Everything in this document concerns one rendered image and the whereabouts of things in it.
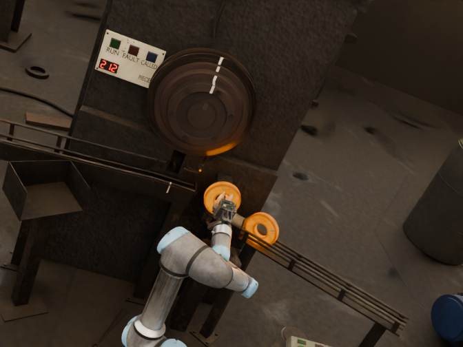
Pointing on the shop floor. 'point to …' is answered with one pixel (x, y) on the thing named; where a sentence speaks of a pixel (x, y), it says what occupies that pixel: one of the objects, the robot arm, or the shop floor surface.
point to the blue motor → (449, 318)
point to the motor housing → (193, 296)
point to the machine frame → (126, 113)
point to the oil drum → (440, 213)
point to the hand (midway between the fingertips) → (224, 195)
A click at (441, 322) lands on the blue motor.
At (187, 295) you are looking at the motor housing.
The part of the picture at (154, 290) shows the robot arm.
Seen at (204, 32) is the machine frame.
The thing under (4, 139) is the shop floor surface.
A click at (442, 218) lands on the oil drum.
